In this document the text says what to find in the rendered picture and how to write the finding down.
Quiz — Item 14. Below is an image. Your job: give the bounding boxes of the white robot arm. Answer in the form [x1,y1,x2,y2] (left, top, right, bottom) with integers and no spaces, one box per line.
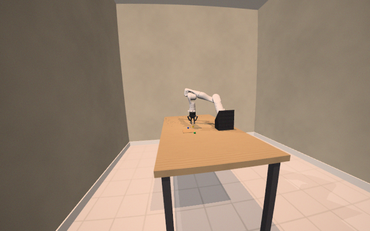
[184,89,225,114]

